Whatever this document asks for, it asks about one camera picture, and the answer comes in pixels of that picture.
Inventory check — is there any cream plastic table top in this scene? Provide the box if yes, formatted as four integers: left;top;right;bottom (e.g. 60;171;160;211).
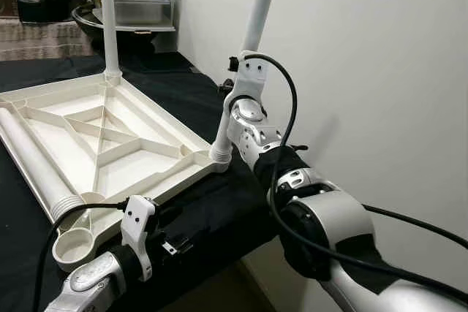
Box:
0;74;232;274

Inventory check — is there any black table cloth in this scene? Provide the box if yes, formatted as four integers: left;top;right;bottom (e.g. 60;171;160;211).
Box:
0;50;315;312

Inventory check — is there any black wok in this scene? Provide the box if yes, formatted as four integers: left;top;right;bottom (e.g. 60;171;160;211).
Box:
70;4;177;47

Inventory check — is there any clear lidded plastic container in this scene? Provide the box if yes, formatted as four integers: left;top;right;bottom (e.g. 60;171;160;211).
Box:
109;0;177;34

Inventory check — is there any patterned beige cloth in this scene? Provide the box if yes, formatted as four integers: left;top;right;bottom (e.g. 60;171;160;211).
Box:
0;20;97;63

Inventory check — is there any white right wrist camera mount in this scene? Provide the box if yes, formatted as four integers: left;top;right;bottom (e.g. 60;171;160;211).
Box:
222;50;268;121

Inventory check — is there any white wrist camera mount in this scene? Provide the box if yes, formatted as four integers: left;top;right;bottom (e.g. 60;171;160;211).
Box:
120;194;157;284
222;50;268;121

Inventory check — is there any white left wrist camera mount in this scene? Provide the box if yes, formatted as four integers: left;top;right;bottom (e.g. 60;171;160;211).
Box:
120;194;157;284

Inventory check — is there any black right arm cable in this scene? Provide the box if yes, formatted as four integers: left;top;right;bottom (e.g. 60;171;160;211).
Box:
244;52;468;307

